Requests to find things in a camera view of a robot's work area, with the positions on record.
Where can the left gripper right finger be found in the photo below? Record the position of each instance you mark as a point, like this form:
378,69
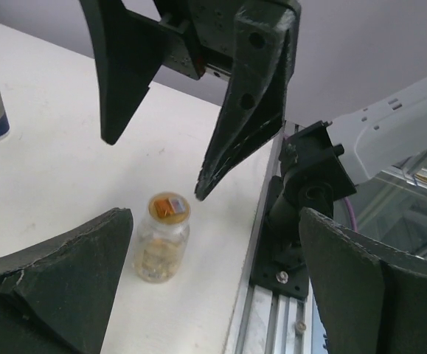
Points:
372,298

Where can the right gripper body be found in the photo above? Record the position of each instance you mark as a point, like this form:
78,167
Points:
197,36

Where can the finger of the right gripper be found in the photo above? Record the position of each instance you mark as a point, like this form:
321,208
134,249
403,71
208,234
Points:
125,62
253,111

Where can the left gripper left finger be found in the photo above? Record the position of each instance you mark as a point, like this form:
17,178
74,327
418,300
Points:
57,296

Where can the clear pill jar gold lid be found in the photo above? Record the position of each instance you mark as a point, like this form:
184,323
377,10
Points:
161,237

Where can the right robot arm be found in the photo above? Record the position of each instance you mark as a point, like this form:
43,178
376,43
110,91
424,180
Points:
328,160

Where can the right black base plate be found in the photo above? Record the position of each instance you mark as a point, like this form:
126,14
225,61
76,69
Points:
278,265

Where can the aluminium mounting rail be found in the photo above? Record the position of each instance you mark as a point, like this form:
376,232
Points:
262,322

